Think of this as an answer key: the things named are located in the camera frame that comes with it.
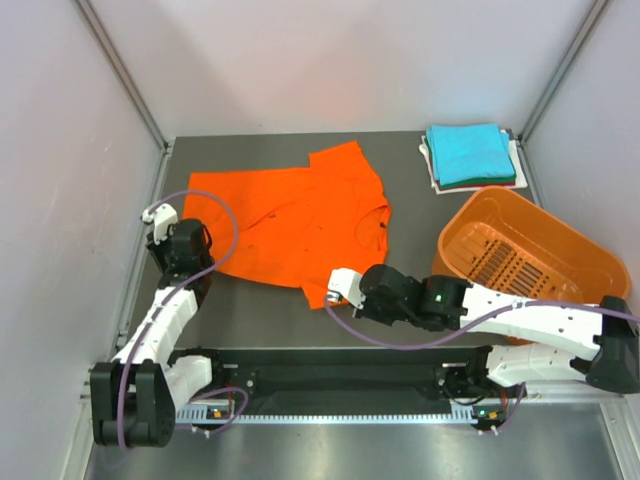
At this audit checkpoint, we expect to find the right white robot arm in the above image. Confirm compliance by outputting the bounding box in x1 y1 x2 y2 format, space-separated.
338 264 639 396

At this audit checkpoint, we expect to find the folded green t shirt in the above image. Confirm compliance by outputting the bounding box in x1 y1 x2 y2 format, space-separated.
436 174 517 190

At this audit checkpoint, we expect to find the aluminium frame rail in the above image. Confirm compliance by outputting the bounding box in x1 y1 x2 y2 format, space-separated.
71 0 169 152

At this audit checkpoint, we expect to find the grey slotted cable duct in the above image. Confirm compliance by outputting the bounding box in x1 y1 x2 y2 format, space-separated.
176 402 501 427

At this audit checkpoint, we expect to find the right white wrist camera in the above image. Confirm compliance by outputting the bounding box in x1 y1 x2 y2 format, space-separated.
327 268 366 309

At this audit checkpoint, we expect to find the orange t shirt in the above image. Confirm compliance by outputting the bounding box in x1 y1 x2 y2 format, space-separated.
183 142 391 309

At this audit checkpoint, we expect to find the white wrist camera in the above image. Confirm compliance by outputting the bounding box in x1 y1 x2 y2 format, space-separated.
327 268 366 309
141 203 178 245

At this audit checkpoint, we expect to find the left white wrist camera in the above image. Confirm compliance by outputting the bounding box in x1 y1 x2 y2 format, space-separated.
141 203 178 245

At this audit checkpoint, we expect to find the orange plastic basket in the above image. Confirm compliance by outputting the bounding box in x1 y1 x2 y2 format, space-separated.
430 186 632 346

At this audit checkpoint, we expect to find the folded white t shirt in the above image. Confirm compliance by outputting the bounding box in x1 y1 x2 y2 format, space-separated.
418 135 528 195

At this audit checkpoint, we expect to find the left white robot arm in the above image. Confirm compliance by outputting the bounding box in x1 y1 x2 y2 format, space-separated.
89 219 227 448

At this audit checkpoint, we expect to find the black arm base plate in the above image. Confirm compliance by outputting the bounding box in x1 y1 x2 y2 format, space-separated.
171 347 517 415

